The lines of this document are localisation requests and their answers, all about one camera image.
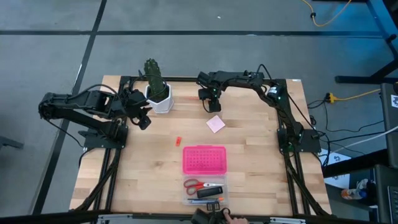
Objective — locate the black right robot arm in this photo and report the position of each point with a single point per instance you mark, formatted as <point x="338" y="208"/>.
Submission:
<point x="248" y="79"/>

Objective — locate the blue pen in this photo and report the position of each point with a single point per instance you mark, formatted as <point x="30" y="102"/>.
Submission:
<point x="199" y="202"/>

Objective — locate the black hand-held device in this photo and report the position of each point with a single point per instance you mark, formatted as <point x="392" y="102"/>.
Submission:
<point x="208" y="216"/>

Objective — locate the black computer keyboard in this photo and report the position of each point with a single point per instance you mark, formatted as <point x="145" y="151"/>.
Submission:
<point x="394" y="203"/>

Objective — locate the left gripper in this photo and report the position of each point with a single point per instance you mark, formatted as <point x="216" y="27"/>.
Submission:
<point x="133" y="104"/>

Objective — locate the black computer case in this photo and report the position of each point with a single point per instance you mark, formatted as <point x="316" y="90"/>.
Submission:
<point x="390" y="124"/>

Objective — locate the black desk leg frame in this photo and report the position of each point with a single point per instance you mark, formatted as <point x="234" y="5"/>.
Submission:
<point x="377" y="18"/>

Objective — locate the white plant pot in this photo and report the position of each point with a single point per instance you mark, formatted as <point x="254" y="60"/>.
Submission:
<point x="161" y="105"/>

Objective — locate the white printed paper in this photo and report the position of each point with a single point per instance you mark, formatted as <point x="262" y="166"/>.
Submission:
<point x="337" y="158"/>

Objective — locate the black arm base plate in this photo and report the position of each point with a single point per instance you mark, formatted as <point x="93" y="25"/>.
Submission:
<point x="93" y="140"/>
<point x="312" y="140"/>

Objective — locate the clear pencil box pink lid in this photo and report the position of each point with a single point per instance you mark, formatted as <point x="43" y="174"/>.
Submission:
<point x="204" y="158"/>

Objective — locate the pink sticky note pad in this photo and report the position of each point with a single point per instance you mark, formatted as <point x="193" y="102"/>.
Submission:
<point x="215" y="124"/>

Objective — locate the small orange sharpener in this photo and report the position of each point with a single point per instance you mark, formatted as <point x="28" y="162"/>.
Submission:
<point x="178" y="141"/>

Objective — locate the black table frame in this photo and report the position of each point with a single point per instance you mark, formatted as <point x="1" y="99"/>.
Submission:
<point x="186" y="79"/>

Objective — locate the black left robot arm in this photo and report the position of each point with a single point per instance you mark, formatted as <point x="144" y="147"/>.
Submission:
<point x="77" y="104"/>

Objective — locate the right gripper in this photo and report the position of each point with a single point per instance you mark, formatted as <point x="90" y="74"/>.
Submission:
<point x="214" y="104"/>

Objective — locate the black stapler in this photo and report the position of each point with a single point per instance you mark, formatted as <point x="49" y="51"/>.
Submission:
<point x="210" y="192"/>

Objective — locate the green cactus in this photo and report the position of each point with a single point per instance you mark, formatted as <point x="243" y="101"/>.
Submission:
<point x="154" y="77"/>

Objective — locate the silver aluminium bracket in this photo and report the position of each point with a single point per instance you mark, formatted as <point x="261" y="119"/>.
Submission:
<point x="115" y="218"/>
<point x="287" y="220"/>

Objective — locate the grey chair base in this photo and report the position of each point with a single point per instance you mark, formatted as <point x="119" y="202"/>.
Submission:
<point x="9" y="143"/>

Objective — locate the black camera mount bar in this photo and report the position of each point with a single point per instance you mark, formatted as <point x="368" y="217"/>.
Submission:
<point x="236" y="74"/>

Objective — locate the person's hand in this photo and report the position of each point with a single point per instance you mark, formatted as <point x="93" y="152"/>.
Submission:
<point x="236" y="220"/>

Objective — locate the yellow power strip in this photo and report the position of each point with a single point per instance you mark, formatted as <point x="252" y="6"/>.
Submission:
<point x="331" y="98"/>

